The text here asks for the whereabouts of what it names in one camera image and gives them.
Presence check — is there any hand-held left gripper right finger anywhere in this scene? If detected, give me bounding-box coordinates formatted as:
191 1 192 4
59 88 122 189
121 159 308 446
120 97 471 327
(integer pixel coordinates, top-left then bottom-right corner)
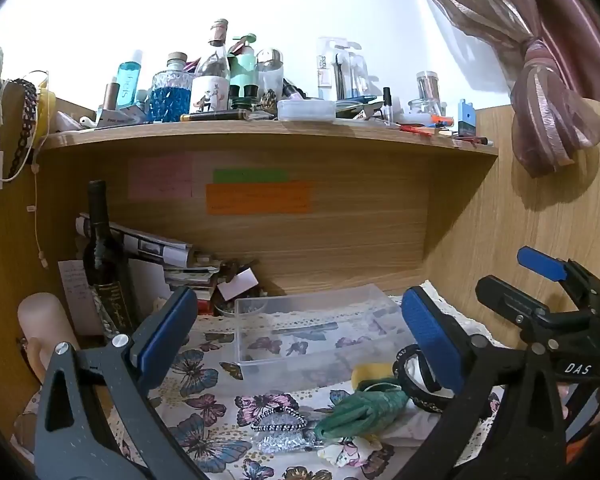
395 286 568 480

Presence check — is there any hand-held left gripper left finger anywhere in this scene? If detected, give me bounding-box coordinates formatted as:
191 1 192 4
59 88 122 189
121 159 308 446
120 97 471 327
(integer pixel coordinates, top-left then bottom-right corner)
34 286 211 480

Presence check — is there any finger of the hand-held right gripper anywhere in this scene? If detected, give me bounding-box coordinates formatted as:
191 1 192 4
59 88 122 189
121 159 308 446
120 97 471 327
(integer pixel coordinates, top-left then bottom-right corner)
475 275 600 347
517 246 600 312

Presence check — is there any black beaded headband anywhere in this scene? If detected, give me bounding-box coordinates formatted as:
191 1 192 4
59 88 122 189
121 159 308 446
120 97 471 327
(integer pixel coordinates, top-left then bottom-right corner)
394 344 457 414

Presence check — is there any yellow sponge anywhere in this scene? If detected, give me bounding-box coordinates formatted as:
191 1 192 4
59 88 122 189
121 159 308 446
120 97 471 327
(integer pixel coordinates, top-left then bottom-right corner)
351 362 394 392

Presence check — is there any green scrunchie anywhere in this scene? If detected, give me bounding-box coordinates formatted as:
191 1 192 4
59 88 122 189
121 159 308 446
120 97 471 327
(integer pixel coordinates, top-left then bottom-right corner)
314 382 412 444

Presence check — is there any clear plastic storage box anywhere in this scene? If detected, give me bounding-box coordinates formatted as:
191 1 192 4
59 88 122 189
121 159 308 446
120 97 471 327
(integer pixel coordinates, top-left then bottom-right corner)
234 284 417 382

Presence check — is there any stack of books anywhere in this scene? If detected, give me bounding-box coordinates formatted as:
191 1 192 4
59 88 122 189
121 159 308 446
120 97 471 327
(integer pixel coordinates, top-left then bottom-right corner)
162 252 222 317

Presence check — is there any butterfly print tablecloth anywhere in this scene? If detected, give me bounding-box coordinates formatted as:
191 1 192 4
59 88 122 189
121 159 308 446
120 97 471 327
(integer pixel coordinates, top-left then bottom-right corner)
12 280 512 480

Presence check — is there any rolled newspaper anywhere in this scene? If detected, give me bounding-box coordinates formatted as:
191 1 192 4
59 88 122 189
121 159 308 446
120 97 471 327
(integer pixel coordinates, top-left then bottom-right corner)
75 212 194 269

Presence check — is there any small pink box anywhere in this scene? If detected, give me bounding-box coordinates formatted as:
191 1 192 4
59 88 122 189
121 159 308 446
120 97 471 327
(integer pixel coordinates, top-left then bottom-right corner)
217 267 259 302

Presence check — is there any dark wine bottle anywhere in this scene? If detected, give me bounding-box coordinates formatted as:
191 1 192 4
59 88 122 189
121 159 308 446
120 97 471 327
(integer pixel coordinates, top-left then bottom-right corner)
82 180 142 337

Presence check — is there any white handwritten paper note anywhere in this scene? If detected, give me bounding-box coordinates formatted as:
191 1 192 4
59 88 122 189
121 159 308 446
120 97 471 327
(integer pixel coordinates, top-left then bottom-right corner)
57 259 105 337

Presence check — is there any pale pink candle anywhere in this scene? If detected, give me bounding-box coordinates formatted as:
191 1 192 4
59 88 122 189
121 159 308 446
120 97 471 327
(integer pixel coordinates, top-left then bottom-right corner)
17 292 82 392

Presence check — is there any white floral scrunchie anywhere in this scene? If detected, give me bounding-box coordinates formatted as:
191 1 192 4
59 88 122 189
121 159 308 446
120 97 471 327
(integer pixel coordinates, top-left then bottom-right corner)
317 435 382 469

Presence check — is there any silver black hair clip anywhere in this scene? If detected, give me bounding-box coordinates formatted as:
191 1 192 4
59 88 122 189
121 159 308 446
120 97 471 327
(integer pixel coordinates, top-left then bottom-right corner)
250 406 312 454

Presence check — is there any pink sticky note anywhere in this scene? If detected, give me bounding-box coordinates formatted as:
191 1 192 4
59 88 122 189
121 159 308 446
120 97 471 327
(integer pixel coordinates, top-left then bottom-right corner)
128 155 194 200

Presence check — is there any orange sticky note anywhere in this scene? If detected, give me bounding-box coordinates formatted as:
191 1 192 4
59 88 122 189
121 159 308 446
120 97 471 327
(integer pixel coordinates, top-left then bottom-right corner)
206 182 313 216

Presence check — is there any small blue box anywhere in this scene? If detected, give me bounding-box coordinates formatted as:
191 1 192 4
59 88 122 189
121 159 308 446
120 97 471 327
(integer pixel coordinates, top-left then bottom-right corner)
457 99 477 137

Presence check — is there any green sticky note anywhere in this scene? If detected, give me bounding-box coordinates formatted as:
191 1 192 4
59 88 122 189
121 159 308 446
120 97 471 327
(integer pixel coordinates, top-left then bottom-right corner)
213 169 289 184

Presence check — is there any pink striped curtain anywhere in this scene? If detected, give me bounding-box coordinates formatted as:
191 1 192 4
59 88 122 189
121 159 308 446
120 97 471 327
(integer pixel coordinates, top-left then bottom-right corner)
402 0 600 179

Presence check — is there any clear glass jar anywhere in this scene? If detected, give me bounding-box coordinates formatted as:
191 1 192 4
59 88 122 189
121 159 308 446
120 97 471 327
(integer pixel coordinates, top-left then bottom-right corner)
409 71 443 117

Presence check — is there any wooden shelf board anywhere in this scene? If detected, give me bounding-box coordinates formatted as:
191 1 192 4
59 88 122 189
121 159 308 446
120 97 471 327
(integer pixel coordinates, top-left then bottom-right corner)
39 119 500 157

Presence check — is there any black pen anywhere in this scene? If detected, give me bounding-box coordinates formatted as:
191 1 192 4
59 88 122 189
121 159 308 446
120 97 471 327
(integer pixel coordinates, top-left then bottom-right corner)
180 110 247 123

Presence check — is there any small vial with black cap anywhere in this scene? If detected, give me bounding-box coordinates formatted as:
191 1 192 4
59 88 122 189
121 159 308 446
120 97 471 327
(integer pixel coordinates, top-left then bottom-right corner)
382 87 397 127

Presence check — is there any glass bottle with blue liquid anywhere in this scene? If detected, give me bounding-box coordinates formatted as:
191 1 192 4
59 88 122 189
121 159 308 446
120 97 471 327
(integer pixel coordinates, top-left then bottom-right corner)
151 52 192 124

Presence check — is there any brown cosmetic tube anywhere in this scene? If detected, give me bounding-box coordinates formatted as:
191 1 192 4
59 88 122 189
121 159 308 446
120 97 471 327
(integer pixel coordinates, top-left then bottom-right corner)
103 77 120 112

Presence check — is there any clear corked bottle white label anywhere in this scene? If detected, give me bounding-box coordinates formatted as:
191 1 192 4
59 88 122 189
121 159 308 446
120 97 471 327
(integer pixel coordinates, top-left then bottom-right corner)
189 20 232 114

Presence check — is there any black lace headband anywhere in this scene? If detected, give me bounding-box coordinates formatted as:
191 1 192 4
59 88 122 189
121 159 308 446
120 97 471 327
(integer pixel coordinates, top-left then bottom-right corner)
6 78 38 182

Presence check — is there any yellow plastic holder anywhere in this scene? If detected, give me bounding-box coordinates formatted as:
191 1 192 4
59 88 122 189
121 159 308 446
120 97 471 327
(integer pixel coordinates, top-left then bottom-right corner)
36 85 58 142

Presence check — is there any blue mouthwash bottle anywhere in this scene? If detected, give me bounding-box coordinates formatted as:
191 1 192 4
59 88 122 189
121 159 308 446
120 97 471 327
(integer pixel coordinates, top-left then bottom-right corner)
116 50 145 111

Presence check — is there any white rectangular plastic container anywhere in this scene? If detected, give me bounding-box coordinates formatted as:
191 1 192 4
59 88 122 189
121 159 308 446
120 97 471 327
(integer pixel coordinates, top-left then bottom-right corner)
277 98 337 122

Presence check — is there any mint green pump bottle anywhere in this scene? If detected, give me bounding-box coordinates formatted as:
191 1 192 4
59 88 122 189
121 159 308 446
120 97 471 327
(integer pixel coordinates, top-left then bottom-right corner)
228 35 260 110

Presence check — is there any glass bottle with steel cap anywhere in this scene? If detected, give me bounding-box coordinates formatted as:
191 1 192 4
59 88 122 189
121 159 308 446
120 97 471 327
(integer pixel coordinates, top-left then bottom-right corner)
256 48 286 107

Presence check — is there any clear blister pack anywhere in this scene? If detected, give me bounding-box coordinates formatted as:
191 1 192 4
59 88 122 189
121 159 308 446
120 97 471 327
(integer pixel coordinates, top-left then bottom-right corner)
317 36 370 102

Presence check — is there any white cable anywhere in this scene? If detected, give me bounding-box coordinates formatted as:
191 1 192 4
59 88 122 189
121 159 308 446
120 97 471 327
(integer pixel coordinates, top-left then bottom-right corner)
0 69 50 268

